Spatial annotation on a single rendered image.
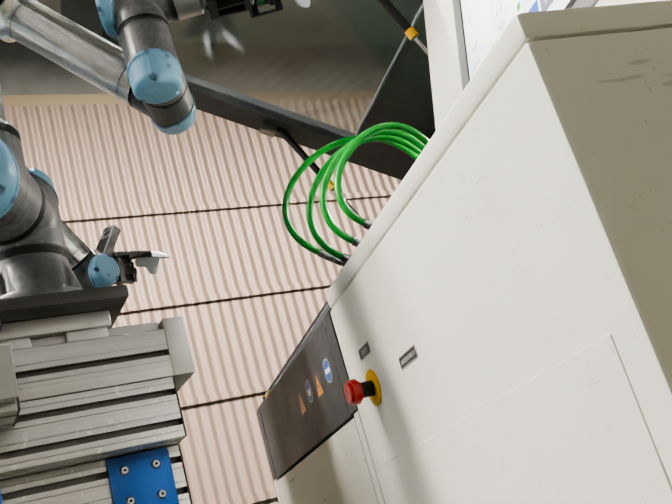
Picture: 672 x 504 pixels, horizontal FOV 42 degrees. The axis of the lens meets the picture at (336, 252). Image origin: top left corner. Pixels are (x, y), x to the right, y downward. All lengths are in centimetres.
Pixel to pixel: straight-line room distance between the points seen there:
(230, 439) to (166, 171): 129
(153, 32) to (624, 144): 77
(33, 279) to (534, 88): 81
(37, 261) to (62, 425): 25
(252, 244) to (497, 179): 336
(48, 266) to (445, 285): 63
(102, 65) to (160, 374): 50
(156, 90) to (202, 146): 302
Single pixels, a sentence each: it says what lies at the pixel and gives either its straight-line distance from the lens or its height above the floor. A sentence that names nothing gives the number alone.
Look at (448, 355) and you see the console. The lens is 99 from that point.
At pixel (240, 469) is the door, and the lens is 379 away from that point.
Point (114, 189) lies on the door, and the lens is 409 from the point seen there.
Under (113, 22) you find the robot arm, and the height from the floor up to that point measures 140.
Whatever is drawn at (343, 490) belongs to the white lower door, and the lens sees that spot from 149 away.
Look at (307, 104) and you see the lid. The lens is 219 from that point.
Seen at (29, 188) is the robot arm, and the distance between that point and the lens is 130.
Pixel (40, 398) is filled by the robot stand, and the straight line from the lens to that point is 127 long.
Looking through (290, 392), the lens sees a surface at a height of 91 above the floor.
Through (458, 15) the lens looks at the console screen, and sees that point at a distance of 151.
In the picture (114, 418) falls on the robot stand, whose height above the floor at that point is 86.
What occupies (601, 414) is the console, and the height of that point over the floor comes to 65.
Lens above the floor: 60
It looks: 19 degrees up
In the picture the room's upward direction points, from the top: 17 degrees counter-clockwise
